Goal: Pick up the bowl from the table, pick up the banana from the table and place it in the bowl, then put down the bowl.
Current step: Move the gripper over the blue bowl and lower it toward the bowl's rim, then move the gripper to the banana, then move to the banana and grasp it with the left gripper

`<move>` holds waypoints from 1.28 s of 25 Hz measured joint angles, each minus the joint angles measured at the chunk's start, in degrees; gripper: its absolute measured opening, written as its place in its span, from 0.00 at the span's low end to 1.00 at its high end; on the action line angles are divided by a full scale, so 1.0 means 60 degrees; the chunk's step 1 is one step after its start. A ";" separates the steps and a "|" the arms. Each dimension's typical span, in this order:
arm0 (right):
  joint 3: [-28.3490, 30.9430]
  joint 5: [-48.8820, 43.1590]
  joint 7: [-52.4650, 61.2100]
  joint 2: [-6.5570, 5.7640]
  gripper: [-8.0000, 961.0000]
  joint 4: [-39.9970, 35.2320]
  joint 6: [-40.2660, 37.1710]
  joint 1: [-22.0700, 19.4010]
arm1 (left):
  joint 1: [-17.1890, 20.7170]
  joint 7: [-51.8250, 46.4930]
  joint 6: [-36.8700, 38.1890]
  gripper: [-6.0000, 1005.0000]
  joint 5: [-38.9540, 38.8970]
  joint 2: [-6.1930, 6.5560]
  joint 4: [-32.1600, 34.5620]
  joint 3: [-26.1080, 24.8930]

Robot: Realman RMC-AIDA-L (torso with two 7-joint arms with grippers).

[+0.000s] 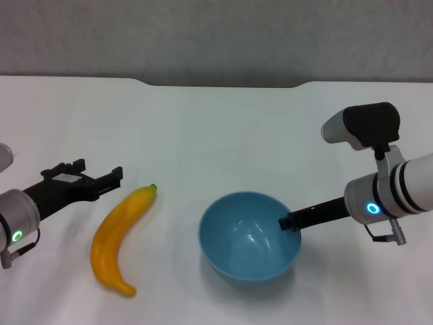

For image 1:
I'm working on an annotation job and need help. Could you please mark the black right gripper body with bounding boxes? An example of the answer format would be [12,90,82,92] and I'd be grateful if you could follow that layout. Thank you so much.
[296,196,348,232]

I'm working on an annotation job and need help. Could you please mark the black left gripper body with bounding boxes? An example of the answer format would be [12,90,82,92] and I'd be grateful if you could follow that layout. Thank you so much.
[22,162,102,221]

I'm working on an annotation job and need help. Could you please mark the yellow banana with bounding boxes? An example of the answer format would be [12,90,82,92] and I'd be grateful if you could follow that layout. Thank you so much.
[89,183,159,299]

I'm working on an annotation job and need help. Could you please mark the blue plastic bowl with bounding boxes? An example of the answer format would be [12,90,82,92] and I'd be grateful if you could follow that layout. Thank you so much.
[198,191,302,287]

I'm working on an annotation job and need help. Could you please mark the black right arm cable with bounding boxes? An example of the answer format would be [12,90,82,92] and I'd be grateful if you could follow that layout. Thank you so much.
[363,218,409,246]

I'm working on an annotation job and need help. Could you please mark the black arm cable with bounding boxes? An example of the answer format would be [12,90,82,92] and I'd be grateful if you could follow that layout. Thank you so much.
[0,226,41,270]
[363,218,409,246]

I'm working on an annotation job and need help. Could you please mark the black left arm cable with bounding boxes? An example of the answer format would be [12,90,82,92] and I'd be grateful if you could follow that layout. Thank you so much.
[0,226,41,270]

